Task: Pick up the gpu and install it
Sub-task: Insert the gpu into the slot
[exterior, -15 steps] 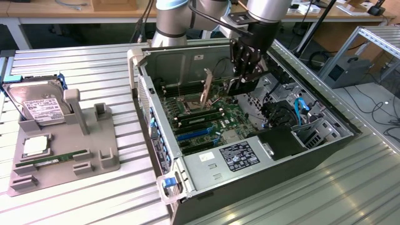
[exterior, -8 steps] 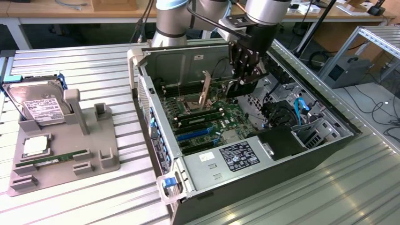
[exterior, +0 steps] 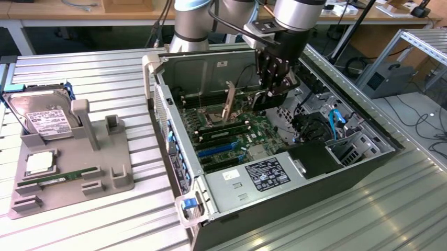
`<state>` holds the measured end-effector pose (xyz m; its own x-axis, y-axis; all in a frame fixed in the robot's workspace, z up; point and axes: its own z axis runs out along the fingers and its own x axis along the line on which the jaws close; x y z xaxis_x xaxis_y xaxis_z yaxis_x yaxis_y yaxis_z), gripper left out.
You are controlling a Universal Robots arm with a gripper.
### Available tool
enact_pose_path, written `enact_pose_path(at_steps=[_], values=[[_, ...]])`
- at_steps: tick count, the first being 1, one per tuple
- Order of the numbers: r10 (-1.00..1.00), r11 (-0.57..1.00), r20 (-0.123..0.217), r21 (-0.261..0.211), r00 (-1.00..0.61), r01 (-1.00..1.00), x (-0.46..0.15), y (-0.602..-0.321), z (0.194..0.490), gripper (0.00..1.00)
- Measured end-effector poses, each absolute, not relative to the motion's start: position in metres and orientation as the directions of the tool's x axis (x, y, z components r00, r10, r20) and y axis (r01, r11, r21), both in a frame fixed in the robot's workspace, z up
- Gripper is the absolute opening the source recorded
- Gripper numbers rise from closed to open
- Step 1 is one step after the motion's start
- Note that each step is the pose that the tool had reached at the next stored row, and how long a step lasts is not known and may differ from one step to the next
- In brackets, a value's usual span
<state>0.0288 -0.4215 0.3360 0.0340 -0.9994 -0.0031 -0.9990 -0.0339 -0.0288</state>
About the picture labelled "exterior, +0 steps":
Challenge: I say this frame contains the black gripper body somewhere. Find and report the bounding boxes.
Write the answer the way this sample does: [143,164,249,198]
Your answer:
[264,27,311,63]

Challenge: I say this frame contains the graphics card with black fan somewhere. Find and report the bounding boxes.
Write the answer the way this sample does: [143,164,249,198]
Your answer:
[220,80,281,123]

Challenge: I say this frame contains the silver drive cage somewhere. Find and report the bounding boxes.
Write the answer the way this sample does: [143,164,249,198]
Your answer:
[275,86,307,129]

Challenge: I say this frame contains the black tripod pole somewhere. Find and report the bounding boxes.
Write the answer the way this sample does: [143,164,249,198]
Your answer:
[329,0,379,60]

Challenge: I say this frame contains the black RAM slot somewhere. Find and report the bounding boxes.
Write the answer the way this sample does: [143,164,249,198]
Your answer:
[181,94,227,104]
[183,99,224,110]

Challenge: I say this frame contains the green motherboard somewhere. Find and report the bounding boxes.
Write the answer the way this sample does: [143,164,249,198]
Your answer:
[177,91,291,175]

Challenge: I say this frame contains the CPU socket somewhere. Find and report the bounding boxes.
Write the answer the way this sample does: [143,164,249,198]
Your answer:
[204,106,241,126]

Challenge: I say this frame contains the dark RAM stick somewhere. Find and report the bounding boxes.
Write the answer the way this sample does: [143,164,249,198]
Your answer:
[199,124,251,142]

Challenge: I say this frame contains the white flat box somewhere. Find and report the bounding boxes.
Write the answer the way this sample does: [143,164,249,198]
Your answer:
[375,4,415,18]

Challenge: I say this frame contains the black expansion slot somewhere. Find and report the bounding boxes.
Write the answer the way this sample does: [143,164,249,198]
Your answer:
[201,156,241,169]
[193,138,233,152]

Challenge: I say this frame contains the black plastic shroud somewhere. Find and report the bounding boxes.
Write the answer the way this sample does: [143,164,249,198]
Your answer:
[275,143,345,180]

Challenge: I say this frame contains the grey machine box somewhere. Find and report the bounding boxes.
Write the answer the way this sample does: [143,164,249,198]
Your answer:
[363,62,426,99]

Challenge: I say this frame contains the blue expansion slot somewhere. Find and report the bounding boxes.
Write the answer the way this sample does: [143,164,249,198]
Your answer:
[197,142,239,157]

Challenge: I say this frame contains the silver disk bay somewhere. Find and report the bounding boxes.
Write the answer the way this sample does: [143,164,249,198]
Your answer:
[325,130,384,167]

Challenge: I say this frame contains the grey power supply unit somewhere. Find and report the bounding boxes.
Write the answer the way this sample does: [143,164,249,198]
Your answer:
[204,153,308,214]

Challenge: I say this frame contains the black open PC case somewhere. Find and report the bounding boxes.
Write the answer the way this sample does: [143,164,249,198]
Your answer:
[141,43,406,251]

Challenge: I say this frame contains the wooden desk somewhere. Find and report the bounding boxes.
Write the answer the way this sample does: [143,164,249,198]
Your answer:
[0,0,443,55]

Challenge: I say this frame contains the silver hard disk drive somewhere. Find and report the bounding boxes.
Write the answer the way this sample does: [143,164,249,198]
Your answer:
[3,90,80,136]

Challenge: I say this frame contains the grey parts rack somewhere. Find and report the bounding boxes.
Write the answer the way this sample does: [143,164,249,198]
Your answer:
[7,98,136,220]

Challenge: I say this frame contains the green RAM stick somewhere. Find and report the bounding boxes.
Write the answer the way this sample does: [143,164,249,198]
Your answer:
[17,167,97,187]

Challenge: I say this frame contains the hard drive in blue caddy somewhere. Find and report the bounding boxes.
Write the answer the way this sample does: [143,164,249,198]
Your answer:
[1,80,77,112]

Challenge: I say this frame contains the silver CPU chip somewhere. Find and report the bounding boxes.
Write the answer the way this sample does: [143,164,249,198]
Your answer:
[25,153,56,173]

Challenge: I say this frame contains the black looped wire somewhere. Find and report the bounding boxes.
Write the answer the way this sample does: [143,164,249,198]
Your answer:
[240,64,261,89]

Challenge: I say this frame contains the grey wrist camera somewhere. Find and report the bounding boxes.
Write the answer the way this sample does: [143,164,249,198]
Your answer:
[243,20,281,49]

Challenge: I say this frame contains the black wire bundle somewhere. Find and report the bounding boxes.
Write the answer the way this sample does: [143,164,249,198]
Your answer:
[292,112,332,144]

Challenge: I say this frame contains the black camera cable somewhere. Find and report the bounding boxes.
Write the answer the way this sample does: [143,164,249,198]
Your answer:
[207,0,280,45]

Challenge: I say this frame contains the blue wire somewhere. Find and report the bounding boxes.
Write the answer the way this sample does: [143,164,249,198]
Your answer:
[327,108,347,143]

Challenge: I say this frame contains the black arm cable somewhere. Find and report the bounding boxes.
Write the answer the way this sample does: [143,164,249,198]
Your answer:
[148,0,175,50]

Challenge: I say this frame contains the aluminium profile frame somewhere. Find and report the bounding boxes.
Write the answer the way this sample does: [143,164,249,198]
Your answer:
[355,28,447,94]

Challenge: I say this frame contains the black camera stand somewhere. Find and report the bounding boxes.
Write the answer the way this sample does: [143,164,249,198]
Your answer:
[410,0,434,18]

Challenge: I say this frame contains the black floor cable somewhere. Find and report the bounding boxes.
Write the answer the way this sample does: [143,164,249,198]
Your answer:
[394,96,447,157]

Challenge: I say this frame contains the grey network cable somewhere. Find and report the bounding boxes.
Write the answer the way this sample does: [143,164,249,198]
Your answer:
[61,0,100,12]

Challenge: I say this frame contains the clear plastic case handle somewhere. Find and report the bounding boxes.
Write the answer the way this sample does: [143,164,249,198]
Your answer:
[173,192,207,227]

